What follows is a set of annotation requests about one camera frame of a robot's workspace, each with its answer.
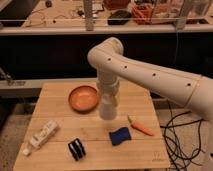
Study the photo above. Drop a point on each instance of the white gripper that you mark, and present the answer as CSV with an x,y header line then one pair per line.
x,y
108,88

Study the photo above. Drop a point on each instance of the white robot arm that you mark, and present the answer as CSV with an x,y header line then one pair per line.
x,y
189,90

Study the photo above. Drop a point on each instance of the blue sponge eraser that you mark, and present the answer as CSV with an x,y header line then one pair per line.
x,y
119,136

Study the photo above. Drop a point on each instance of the orange wooden bowl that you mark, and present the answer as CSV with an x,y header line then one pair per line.
x,y
83,98

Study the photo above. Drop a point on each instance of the orange toy carrot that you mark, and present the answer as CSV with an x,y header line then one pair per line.
x,y
138,126

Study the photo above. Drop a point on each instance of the black cap on bench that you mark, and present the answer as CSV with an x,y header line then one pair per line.
x,y
119,17

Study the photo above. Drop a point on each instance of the black white striped roll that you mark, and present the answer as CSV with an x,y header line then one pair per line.
x,y
77,149

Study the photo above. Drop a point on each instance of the white tube bottle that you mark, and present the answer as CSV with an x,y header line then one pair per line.
x,y
41,137

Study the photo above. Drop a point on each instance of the orange crate on bench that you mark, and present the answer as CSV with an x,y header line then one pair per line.
x,y
142,14

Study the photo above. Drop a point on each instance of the grey metal post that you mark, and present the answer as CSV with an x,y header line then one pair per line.
x,y
88,15
182,19

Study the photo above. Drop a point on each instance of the grey metal post right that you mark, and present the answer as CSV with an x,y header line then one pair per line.
x,y
182,19

